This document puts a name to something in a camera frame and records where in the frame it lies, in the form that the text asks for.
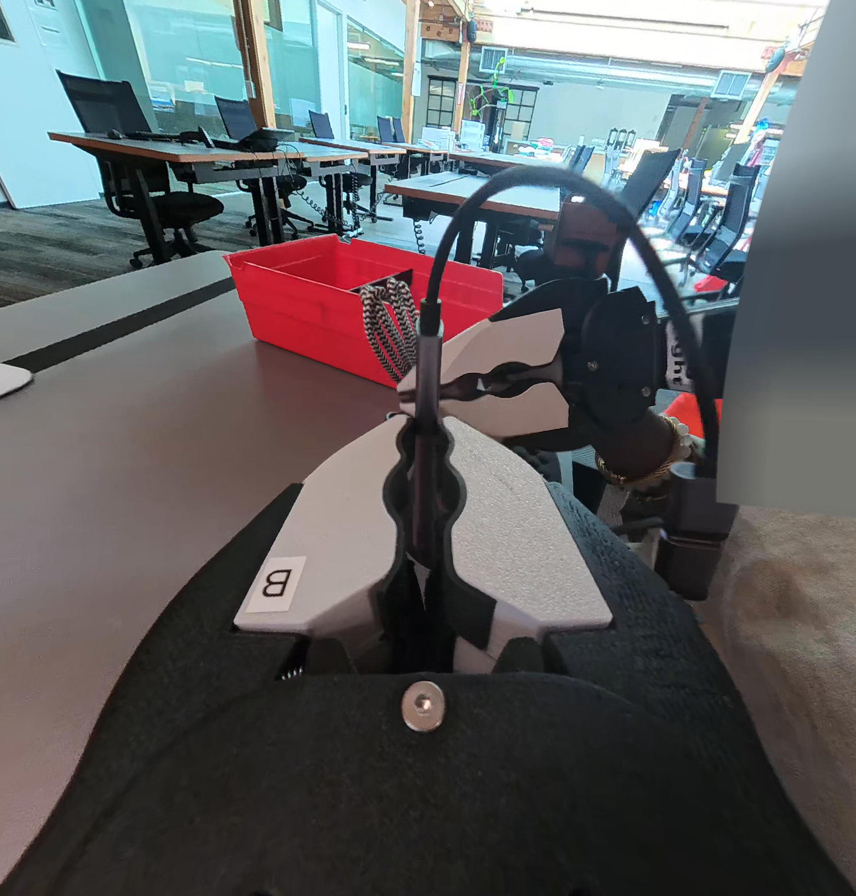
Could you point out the person's right forearm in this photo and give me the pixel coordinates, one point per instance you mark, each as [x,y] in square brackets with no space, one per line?
[638,448]

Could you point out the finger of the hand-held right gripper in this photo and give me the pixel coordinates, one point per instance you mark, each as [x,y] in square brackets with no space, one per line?
[519,336]
[533,413]

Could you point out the red plastic bin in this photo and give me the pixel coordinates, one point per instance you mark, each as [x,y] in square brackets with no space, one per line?
[302,329]

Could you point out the wooden top office desk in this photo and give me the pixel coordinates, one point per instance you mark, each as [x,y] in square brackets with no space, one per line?
[190,155]
[512,199]

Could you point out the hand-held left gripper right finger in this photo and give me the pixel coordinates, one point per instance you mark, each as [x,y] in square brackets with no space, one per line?
[533,546]

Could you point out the person's right hand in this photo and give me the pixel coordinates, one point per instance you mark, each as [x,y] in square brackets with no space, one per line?
[589,238]

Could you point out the black office chair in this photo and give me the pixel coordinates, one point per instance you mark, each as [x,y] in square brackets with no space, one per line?
[739,210]
[106,105]
[652,178]
[235,115]

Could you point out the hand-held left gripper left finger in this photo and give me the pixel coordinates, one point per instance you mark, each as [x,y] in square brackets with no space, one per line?
[323,539]

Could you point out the dark grey block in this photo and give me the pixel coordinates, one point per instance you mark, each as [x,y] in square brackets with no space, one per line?
[700,504]

